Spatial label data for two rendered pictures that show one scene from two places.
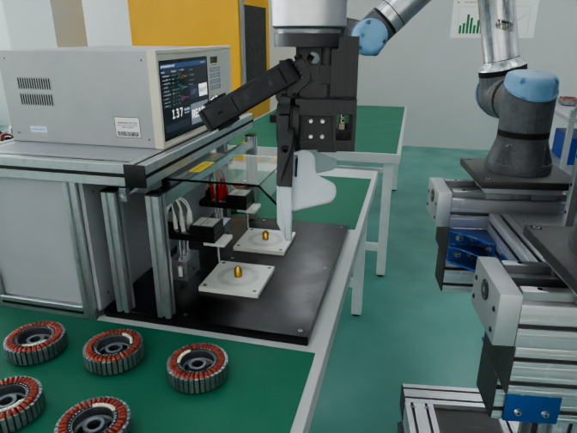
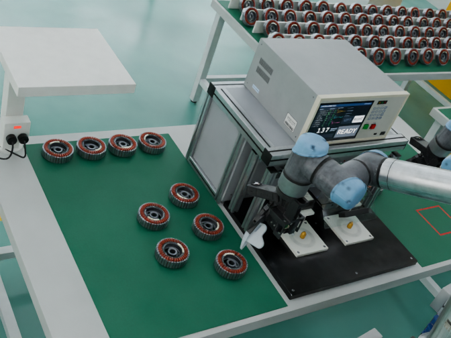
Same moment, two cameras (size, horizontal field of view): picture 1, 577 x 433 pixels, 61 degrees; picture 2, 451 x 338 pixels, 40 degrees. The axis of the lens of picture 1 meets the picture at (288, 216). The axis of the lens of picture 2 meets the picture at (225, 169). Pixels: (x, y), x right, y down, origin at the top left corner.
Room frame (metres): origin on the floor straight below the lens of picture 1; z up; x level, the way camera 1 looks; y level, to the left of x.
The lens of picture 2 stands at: (-0.59, -0.56, 2.22)
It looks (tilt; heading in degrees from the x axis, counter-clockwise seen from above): 35 degrees down; 33
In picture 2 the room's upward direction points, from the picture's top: 21 degrees clockwise
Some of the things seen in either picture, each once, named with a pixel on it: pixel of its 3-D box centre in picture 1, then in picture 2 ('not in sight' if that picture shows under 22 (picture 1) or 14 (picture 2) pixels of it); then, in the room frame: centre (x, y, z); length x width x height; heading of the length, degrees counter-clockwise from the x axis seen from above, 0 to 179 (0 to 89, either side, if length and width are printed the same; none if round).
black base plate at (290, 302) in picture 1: (247, 263); (321, 233); (1.21, 0.11, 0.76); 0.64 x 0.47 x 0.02; 166
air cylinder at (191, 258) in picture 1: (185, 264); not in sight; (1.13, 0.27, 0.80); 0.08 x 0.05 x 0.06; 166
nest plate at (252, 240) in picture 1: (265, 240); (348, 228); (1.33, 0.07, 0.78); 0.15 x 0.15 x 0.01; 76
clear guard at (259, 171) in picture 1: (230, 179); (326, 185); (1.09, 0.13, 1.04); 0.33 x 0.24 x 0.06; 76
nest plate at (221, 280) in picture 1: (238, 277); (301, 238); (1.09, 0.13, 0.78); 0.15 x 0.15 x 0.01; 76
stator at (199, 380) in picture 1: (197, 366); (231, 264); (0.75, 0.17, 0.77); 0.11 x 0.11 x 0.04
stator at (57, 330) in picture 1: (36, 342); (184, 195); (0.83, 0.51, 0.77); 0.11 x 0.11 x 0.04
